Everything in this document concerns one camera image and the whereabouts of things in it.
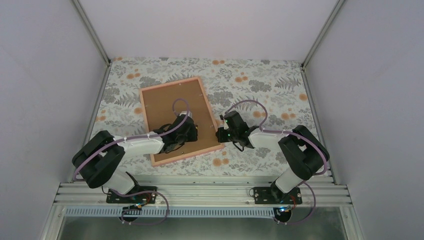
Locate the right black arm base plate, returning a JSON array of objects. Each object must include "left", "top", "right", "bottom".
[{"left": 248, "top": 186, "right": 303, "bottom": 205}]

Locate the pink picture frame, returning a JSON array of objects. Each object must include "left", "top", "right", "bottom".
[{"left": 139, "top": 77, "right": 224, "bottom": 167}]

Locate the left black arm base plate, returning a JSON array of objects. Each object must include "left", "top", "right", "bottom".
[{"left": 106, "top": 186, "right": 158, "bottom": 205}]

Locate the floral patterned table mat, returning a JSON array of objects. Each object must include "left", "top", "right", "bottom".
[{"left": 92, "top": 57, "right": 317, "bottom": 176}]

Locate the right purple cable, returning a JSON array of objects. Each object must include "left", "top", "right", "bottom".
[{"left": 225, "top": 99, "right": 330, "bottom": 226}]

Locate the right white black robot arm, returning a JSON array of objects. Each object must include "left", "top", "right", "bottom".
[{"left": 215, "top": 110, "right": 330, "bottom": 204}]

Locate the aluminium rail base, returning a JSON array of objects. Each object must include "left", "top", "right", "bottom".
[{"left": 41, "top": 175, "right": 363, "bottom": 240}]

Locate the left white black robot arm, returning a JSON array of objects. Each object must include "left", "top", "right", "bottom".
[{"left": 71, "top": 111, "right": 198, "bottom": 203}]

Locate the purple cable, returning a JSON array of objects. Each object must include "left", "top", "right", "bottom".
[
  {"left": 225, "top": 99, "right": 330, "bottom": 226},
  {"left": 72, "top": 97, "right": 191, "bottom": 182}
]

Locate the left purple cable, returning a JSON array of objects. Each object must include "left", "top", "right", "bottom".
[{"left": 72, "top": 97, "right": 191, "bottom": 182}]

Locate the aluminium corner post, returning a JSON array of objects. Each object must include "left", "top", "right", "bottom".
[
  {"left": 301, "top": 0, "right": 346, "bottom": 71},
  {"left": 71, "top": 0, "right": 111, "bottom": 66}
]

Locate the right aluminium corner post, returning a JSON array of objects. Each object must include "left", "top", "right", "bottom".
[{"left": 301, "top": 0, "right": 346, "bottom": 71}]

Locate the left aluminium corner post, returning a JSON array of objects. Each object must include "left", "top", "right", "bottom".
[{"left": 71, "top": 0, "right": 111, "bottom": 66}]

